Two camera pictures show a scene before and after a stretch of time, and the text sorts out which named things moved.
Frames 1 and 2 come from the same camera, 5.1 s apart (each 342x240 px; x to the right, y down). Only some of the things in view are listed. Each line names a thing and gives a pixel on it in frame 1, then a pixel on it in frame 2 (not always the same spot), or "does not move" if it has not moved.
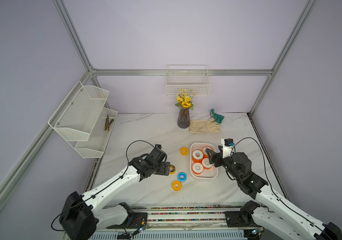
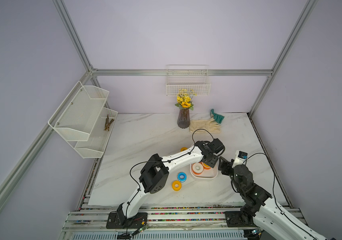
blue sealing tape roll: (182, 177) does not move
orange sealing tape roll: (197, 168) does not move
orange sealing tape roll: (206, 163) does not move
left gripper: (162, 171) -> (212, 163)
